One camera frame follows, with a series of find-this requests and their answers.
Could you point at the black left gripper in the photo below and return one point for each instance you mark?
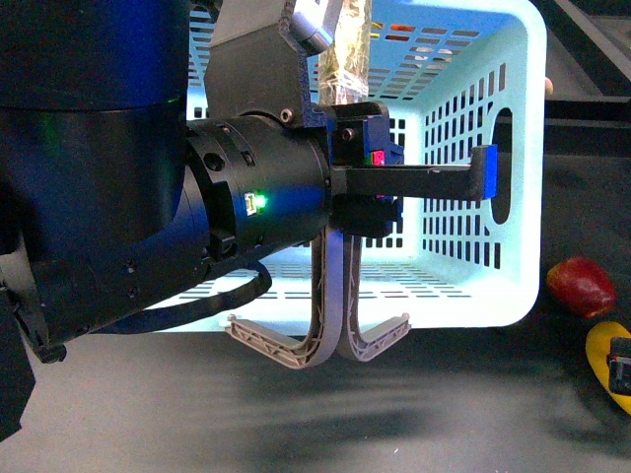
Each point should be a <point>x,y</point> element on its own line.
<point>266,187</point>

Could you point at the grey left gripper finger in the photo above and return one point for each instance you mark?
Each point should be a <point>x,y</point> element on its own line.
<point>356,344</point>

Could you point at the yellow green mango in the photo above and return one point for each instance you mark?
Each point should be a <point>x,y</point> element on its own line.
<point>608,353</point>

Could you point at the light blue plastic basket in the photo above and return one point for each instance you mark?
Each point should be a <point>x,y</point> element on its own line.
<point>499,39</point>

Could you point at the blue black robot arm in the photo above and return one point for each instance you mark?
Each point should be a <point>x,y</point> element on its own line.
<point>121,216</point>

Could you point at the red mango front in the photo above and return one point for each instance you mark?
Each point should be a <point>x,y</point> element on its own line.
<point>582,287</point>

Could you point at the black L bracket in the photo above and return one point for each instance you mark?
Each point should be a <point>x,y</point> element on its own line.
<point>474,181</point>

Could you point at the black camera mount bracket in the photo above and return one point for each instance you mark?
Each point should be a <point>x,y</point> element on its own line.
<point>259,53</point>

